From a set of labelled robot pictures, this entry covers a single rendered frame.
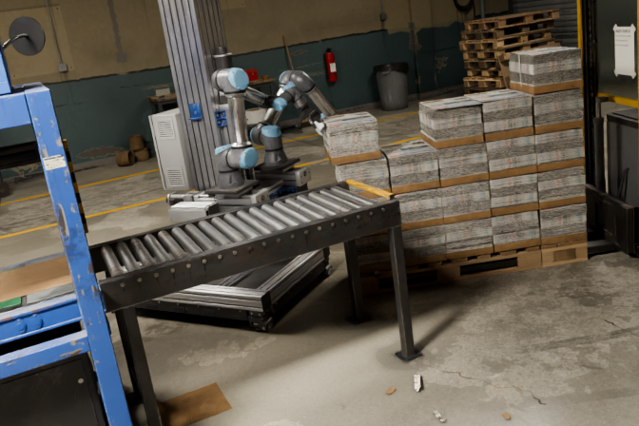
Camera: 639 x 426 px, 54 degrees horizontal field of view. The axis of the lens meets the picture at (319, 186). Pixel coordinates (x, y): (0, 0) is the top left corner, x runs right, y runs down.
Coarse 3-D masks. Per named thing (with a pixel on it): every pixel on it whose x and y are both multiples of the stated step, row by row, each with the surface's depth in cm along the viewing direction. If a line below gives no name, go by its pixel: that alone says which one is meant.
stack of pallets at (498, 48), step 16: (496, 16) 1017; (512, 16) 936; (528, 16) 949; (464, 32) 992; (480, 32) 961; (496, 32) 933; (512, 32) 989; (528, 32) 961; (544, 32) 984; (464, 48) 995; (480, 48) 964; (496, 48) 939; (512, 48) 990; (464, 64) 1009; (480, 64) 978; (496, 64) 947; (464, 80) 1013; (480, 80) 983; (496, 80) 953
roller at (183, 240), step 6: (174, 228) 296; (180, 228) 296; (174, 234) 291; (180, 234) 286; (180, 240) 281; (186, 240) 276; (186, 246) 271; (192, 246) 266; (198, 246) 267; (192, 252) 262; (198, 252) 258
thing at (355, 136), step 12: (348, 120) 368; (360, 120) 361; (372, 120) 357; (336, 132) 356; (348, 132) 356; (360, 132) 358; (372, 132) 358; (336, 144) 358; (348, 144) 359; (360, 144) 359; (372, 144) 360; (336, 156) 360
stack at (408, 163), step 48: (480, 144) 366; (528, 144) 368; (432, 192) 370; (480, 192) 372; (528, 192) 375; (384, 240) 376; (432, 240) 378; (480, 240) 380; (528, 240) 382; (384, 288) 384
